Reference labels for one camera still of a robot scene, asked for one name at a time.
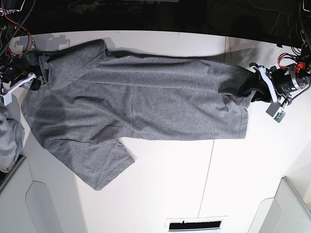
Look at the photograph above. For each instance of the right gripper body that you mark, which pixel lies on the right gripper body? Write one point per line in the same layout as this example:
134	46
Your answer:
23	80

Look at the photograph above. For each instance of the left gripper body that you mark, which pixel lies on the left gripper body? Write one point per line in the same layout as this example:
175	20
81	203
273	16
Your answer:
266	74

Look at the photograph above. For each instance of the grey t-shirt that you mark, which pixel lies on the grey t-shirt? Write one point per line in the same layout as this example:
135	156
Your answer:
91	99

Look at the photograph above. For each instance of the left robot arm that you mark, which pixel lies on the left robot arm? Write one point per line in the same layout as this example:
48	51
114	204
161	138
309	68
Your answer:
291	77

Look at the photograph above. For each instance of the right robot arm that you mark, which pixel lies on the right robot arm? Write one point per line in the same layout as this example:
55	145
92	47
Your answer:
18	65

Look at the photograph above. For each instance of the grey clothes pile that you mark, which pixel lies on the grey clothes pile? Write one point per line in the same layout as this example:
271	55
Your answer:
11	140

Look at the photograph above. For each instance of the white left bin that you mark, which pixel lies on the white left bin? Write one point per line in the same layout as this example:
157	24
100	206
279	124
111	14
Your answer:
26	205

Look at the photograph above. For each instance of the white bin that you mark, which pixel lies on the white bin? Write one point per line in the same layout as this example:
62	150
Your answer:
286	212
26	205

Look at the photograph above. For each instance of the white right bin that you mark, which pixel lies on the white right bin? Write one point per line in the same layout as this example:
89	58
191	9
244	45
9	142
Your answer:
286	212

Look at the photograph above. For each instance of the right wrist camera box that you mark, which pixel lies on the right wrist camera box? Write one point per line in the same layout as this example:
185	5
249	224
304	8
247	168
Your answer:
6	98

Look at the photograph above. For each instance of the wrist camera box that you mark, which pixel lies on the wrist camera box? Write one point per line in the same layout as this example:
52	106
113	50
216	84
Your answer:
276	111
6	98

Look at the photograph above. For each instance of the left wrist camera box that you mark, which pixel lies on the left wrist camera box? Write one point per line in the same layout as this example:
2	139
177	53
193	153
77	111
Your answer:
276	111

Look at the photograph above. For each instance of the table cable grommet slot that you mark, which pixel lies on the table cable grommet slot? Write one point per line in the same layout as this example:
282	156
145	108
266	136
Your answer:
195	225

